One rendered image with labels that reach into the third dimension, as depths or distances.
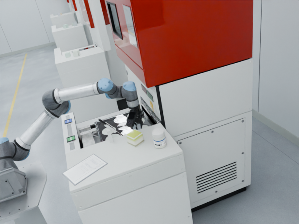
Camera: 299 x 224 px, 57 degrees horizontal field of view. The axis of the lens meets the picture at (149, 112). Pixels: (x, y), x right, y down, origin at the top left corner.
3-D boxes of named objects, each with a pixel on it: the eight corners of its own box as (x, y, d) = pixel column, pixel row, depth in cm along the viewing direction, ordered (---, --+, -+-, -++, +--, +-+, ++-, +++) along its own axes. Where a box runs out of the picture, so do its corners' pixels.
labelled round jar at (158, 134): (163, 140, 160) (161, 126, 155) (168, 146, 154) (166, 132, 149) (152, 143, 158) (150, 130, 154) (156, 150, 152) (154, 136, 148)
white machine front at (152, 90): (134, 95, 254) (125, 54, 235) (167, 139, 185) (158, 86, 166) (131, 96, 254) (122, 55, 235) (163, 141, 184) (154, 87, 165)
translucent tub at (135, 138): (136, 138, 166) (134, 128, 163) (145, 142, 161) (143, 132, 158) (127, 144, 162) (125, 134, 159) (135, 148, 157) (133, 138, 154)
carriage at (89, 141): (91, 130, 206) (90, 127, 205) (99, 157, 175) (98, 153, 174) (80, 134, 204) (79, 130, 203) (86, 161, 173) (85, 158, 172)
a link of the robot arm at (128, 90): (123, 81, 170) (136, 79, 168) (126, 96, 175) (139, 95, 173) (119, 86, 163) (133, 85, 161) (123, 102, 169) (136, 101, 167)
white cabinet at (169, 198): (152, 175, 277) (138, 105, 237) (198, 258, 194) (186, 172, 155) (90, 198, 263) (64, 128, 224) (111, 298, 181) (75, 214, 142)
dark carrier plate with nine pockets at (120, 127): (139, 110, 213) (139, 109, 213) (154, 130, 184) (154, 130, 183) (96, 123, 206) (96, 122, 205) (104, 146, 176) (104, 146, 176)
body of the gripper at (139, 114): (145, 117, 182) (141, 101, 176) (140, 124, 175) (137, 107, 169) (134, 117, 184) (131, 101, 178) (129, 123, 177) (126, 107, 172)
